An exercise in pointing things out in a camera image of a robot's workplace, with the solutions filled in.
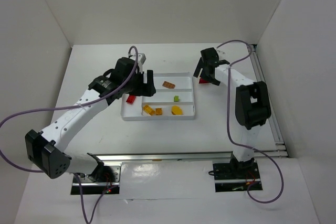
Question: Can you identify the yellow lego piece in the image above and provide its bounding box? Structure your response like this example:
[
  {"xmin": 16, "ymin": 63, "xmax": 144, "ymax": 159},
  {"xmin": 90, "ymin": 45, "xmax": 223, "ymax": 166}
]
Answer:
[{"xmin": 142, "ymin": 105, "xmax": 155, "ymax": 116}]

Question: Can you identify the tan lego brick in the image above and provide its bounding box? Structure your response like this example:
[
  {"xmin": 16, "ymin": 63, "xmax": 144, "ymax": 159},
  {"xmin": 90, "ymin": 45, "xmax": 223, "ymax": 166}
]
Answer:
[{"xmin": 162, "ymin": 81, "xmax": 176, "ymax": 89}]

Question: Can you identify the red lego brick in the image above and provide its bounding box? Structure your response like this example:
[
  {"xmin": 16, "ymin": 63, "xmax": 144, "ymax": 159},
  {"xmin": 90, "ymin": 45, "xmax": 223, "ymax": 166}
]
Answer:
[{"xmin": 126, "ymin": 95, "xmax": 136, "ymax": 104}]

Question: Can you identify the small orange lego brick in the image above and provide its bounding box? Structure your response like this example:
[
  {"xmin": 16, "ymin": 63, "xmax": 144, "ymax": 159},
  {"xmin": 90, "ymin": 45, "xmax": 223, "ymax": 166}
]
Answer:
[{"xmin": 155, "ymin": 108, "xmax": 163, "ymax": 115}]

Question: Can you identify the green lego brick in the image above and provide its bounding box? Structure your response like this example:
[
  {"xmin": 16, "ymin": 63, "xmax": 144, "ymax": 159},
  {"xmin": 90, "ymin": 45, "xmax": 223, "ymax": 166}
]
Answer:
[{"xmin": 173, "ymin": 95, "xmax": 180, "ymax": 102}]

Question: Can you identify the yellow rounded printed lego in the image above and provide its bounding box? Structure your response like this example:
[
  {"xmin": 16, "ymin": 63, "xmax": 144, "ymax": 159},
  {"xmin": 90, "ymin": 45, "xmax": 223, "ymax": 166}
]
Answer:
[{"xmin": 171, "ymin": 105, "xmax": 183, "ymax": 115}]

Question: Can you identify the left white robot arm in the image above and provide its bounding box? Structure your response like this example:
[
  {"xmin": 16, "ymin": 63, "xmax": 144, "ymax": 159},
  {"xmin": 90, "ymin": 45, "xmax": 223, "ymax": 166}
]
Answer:
[{"xmin": 25, "ymin": 54, "xmax": 156, "ymax": 181}]

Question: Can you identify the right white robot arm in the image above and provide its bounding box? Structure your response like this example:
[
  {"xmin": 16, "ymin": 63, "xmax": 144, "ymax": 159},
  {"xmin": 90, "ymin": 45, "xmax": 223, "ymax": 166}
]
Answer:
[{"xmin": 194, "ymin": 48, "xmax": 271, "ymax": 172}]

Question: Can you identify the red and green lego stack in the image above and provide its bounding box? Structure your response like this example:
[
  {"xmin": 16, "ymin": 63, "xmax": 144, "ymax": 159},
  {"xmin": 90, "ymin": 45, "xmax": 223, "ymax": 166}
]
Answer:
[{"xmin": 198, "ymin": 78, "xmax": 209, "ymax": 84}]

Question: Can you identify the white divided tray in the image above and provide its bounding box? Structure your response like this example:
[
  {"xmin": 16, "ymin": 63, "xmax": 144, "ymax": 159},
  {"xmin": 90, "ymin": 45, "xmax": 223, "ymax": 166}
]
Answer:
[{"xmin": 120, "ymin": 72, "xmax": 196, "ymax": 121}]

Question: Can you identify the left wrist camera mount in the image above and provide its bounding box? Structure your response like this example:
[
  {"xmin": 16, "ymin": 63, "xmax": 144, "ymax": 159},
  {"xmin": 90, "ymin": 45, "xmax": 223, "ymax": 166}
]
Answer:
[{"xmin": 128, "ymin": 53, "xmax": 146, "ymax": 72}]

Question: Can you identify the aluminium rail front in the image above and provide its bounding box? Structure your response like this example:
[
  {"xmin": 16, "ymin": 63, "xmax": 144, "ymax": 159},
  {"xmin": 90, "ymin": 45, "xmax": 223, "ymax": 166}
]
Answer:
[{"xmin": 86, "ymin": 150, "xmax": 289, "ymax": 164}]

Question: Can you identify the aluminium rail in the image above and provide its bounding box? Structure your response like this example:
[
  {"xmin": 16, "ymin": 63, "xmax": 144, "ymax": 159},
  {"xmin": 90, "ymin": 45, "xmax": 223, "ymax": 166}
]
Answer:
[
  {"xmin": 246, "ymin": 43, "xmax": 287, "ymax": 154},
  {"xmin": 86, "ymin": 150, "xmax": 289, "ymax": 164}
]

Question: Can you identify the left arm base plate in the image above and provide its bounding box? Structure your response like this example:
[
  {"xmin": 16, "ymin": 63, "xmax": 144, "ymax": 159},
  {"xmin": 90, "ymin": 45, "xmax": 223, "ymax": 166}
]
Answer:
[{"xmin": 78, "ymin": 162, "xmax": 121, "ymax": 195}]

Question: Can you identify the aluminium rail right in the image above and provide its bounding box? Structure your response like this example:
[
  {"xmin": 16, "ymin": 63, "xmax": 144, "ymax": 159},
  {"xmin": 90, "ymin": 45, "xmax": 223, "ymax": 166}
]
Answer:
[{"xmin": 246, "ymin": 43, "xmax": 287, "ymax": 154}]

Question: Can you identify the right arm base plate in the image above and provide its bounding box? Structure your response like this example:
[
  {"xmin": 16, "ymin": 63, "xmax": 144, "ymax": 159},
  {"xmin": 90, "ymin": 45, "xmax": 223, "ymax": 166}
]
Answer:
[{"xmin": 208, "ymin": 162, "xmax": 263, "ymax": 193}]

